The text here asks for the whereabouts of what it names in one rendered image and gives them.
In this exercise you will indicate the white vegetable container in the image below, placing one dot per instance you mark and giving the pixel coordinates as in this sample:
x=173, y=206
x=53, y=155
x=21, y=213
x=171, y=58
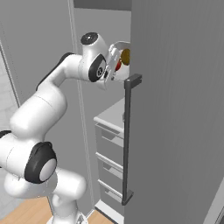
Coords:
x=122, y=44

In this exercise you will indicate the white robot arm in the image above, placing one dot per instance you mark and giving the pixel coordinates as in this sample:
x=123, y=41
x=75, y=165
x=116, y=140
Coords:
x=40, y=116

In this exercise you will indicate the yellow-brown avocado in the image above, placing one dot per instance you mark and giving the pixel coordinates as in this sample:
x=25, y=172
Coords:
x=126, y=57

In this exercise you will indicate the grey fridge drawer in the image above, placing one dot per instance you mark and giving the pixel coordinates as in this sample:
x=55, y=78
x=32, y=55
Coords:
x=109, y=140
x=110, y=172
x=110, y=194

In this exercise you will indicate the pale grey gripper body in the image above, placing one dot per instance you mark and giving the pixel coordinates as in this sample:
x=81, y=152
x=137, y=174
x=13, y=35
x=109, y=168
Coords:
x=113, y=59

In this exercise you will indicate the red tomato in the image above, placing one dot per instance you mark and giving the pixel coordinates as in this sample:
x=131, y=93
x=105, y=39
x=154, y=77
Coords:
x=118, y=65

